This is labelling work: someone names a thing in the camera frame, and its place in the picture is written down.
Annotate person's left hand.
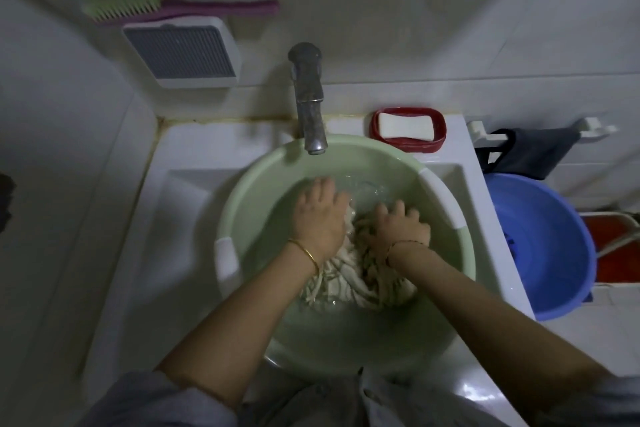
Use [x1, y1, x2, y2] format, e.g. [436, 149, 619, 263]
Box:
[289, 176, 351, 268]

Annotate person's right hand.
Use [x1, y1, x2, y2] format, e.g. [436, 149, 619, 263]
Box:
[367, 199, 432, 268]

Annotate light green plastic basin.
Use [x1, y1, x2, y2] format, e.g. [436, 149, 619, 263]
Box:
[213, 134, 477, 378]

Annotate cream leaf-patterned clothes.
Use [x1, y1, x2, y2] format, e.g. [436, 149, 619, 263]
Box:
[299, 206, 419, 312]

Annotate red soap dish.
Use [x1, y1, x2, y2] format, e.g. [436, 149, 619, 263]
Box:
[369, 107, 447, 154]

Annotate white soap bar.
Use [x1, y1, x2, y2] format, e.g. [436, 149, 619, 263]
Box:
[377, 112, 435, 141]

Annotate metal faucet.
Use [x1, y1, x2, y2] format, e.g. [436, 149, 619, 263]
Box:
[287, 42, 329, 156]

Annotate person's left forearm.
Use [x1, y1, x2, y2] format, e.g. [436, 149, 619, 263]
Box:
[155, 241, 321, 410]

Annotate person's right forearm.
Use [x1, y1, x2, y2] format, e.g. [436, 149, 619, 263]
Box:
[387, 244, 613, 422]

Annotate person's grey patterned shirt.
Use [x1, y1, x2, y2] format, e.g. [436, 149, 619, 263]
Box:
[75, 366, 640, 427]

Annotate gold bangle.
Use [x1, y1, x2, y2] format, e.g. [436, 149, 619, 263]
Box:
[286, 238, 321, 276]

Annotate blue plastic basin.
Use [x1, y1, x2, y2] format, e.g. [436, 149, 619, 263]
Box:
[483, 172, 598, 322]

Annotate dark grey cloth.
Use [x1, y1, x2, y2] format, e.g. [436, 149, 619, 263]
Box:
[475, 127, 582, 181]

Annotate white ceramic sink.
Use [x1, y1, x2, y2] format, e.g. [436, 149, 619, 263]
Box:
[82, 113, 536, 427]

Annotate red bucket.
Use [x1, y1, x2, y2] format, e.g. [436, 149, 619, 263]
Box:
[579, 213, 640, 285]

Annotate green and pink scrub brush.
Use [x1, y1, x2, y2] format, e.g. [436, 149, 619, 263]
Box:
[82, 0, 281, 25]

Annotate dark purple towel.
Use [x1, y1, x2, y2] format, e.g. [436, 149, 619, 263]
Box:
[0, 173, 17, 232]

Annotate thin cord bracelet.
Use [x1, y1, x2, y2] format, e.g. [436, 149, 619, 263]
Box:
[383, 239, 429, 265]

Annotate white wall box grey ribbed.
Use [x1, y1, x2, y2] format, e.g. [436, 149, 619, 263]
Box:
[121, 16, 243, 90]

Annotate white wall towel rack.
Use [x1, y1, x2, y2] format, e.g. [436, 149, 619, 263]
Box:
[465, 116, 619, 148]

